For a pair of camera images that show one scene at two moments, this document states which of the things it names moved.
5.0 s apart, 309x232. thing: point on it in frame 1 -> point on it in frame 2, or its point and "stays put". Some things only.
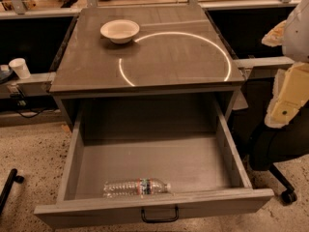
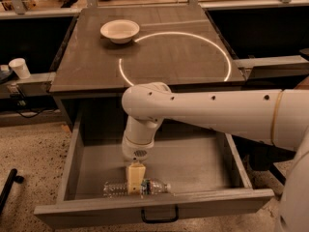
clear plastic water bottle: x=137 y=187 stays put
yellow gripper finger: x=290 y=93 -> x=137 y=144
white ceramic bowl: x=120 y=31 stays put
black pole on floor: x=12 y=177 stays put
